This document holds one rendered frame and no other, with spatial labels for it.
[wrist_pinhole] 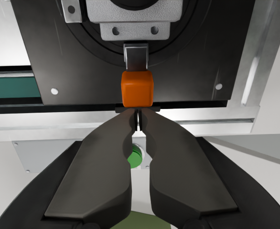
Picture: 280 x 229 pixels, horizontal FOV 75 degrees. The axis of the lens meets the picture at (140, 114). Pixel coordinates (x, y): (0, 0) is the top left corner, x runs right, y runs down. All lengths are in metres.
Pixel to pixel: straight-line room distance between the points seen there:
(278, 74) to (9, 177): 0.63
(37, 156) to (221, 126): 0.28
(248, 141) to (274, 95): 1.35
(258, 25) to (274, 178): 0.44
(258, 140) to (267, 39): 1.58
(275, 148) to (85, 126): 1.81
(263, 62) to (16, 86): 0.32
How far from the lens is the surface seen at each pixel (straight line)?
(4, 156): 0.52
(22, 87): 0.29
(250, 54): 0.26
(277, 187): 0.65
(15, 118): 0.30
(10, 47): 0.32
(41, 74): 0.25
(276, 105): 0.46
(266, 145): 1.89
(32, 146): 0.32
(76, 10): 0.18
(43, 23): 0.23
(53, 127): 0.29
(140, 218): 0.59
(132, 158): 0.29
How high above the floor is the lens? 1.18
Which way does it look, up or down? 60 degrees down
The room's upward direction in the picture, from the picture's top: 177 degrees clockwise
